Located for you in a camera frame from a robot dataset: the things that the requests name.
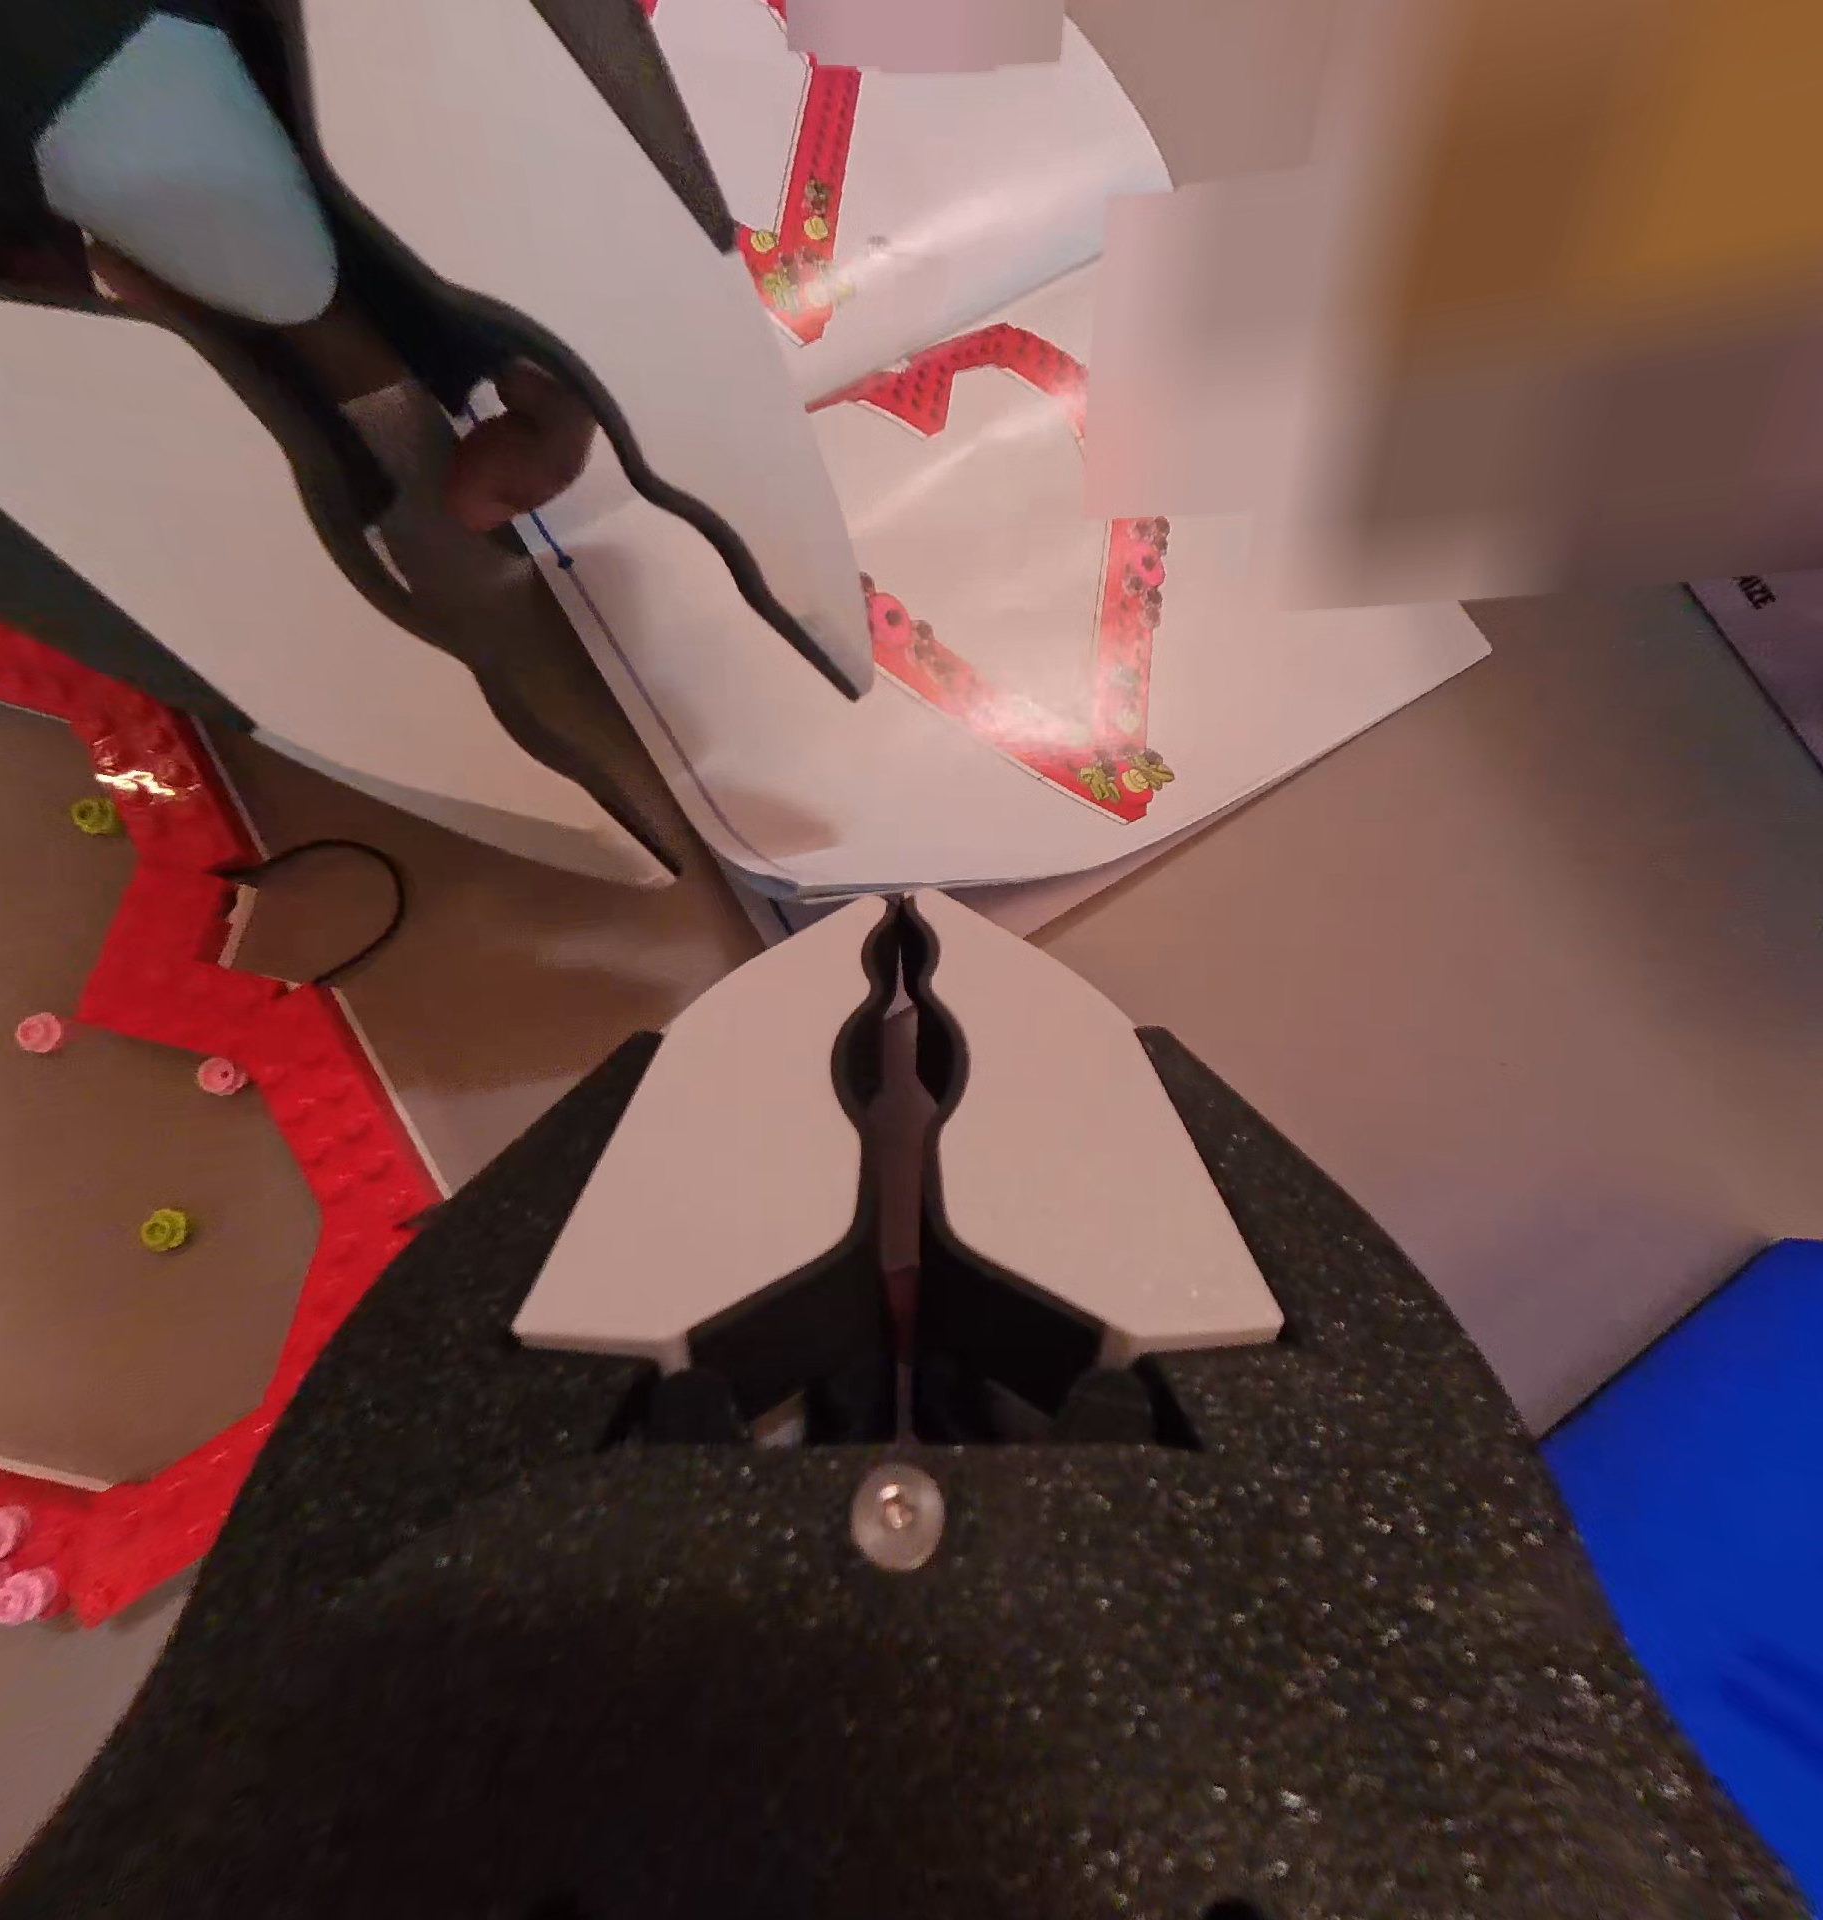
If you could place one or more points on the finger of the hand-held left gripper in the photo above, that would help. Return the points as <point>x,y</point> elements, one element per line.
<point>551,194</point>
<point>176,525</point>

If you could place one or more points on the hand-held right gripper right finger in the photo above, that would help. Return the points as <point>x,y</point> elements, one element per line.
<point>1091,1171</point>

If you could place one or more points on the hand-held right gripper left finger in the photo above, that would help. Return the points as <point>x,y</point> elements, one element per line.
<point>715,1171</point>

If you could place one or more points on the red brick heart frame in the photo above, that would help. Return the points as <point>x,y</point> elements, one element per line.
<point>355,1141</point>

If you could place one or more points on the white instruction booklet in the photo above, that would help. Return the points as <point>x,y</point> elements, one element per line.
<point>1301,705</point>

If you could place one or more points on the grey desk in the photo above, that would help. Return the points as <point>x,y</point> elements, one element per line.
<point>1301,1051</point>

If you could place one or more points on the person's left hand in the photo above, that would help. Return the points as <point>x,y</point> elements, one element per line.
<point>527,458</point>

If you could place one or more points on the small lime flower stud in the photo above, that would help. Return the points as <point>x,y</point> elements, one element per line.
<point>166,1231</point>
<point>94,812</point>

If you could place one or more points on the blue compartment bin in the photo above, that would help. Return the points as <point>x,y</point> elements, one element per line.
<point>1735,1574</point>

